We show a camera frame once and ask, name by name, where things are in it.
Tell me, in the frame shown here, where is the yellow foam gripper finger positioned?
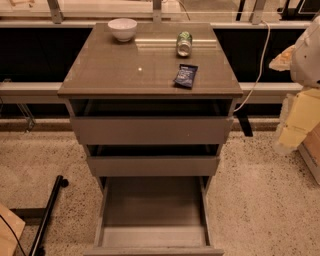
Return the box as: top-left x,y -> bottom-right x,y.
269,45 -> 295,72

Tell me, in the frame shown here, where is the blue rxbar blueberry packet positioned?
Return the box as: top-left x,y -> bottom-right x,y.
174,64 -> 198,88

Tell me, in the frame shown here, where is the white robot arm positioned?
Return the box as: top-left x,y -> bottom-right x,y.
269,16 -> 320,154

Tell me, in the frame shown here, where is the grey three-drawer cabinet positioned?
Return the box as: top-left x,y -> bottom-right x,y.
57,21 -> 244,256

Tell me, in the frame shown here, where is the grey top drawer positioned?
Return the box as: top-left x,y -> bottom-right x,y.
71,116 -> 233,145

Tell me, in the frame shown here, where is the grey middle drawer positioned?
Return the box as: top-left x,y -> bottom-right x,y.
87,144 -> 220,177

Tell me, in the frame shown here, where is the grey open bottom drawer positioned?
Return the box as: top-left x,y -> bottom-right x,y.
84,177 -> 224,256

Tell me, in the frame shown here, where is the cardboard box at right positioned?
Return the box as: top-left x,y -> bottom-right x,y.
298,123 -> 320,185

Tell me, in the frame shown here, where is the green soda can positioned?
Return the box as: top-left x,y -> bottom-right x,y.
176,31 -> 193,57

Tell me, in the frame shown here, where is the white ceramic bowl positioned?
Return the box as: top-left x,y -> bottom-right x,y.
108,18 -> 137,42

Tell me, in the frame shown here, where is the black metal stand leg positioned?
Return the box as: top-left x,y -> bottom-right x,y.
9,175 -> 70,256

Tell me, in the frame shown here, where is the cardboard piece at left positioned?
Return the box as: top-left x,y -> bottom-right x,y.
0,203 -> 25,256

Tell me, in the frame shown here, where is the white power cable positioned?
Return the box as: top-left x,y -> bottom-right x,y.
233,20 -> 272,113

